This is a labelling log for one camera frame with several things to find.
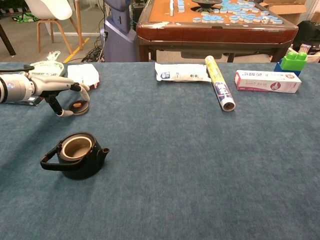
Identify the blue felt table cover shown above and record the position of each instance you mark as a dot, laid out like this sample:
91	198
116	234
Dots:
175	162

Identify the white pouch blue print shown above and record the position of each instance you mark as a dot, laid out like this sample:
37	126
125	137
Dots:
180	73

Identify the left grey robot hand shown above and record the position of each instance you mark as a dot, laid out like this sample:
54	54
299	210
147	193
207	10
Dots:
50	83

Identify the wooden pole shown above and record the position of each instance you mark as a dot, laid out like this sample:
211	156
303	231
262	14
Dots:
79	25

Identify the black bag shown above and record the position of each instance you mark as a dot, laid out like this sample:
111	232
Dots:
307	32

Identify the white chair wooden legs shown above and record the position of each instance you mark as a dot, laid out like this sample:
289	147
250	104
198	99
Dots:
47	10

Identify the small printed box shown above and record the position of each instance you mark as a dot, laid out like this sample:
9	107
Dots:
305	48

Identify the white face mahjong tile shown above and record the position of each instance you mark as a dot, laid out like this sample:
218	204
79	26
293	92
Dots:
266	20

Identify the brown mahjong table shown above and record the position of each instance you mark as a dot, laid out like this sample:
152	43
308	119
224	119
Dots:
212	35

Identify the cling film roll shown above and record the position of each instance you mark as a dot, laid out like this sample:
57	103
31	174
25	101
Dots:
220	85

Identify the cardboard box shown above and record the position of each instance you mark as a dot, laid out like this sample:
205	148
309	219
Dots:
287	10

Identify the blue grey machine base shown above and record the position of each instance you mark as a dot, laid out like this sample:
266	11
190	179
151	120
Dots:
117	42

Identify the white pink toothpaste box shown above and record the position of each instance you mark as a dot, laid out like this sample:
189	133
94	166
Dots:
265	82

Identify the green bag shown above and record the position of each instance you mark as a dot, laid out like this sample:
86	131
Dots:
25	18

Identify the black lid orange knob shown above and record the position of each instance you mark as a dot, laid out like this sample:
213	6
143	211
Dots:
80	110

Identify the black red flat box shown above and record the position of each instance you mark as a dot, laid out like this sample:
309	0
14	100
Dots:
35	101

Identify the black round dish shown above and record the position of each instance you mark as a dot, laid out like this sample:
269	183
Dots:
206	2

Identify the green toy building block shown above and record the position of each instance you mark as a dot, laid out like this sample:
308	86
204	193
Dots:
292	62

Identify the blue toy building block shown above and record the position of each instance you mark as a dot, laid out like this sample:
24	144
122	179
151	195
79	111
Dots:
278	67

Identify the dark furniture leg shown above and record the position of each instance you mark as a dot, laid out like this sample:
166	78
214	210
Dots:
6	40

